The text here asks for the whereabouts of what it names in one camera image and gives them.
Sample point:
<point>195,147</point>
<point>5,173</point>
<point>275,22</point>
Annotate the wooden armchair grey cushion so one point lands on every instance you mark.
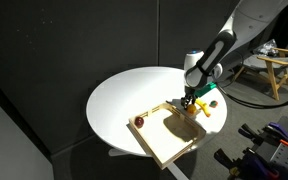
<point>272,71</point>

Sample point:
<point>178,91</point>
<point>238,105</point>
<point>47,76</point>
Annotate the dark red apple toy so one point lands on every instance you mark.
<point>139,121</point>

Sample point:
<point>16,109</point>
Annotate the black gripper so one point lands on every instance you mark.
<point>190,92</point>

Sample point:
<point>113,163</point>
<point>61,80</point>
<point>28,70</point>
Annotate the clear plastic bag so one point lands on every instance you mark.
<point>268,48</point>

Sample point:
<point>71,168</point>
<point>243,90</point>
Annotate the purple orange spring clamp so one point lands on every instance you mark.
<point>279,133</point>

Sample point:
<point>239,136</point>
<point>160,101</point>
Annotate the yellow banana toy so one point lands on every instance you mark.
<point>204,108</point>

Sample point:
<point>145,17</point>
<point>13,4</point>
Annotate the light wooden tray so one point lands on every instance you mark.
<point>164,136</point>

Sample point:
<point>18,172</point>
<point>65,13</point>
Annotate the red strawberry toy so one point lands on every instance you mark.
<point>213,103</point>

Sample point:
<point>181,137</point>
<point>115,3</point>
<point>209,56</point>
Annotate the black purple spring clamp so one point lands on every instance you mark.
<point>250,163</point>

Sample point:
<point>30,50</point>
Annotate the green wrist camera box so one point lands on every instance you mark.
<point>204,89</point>

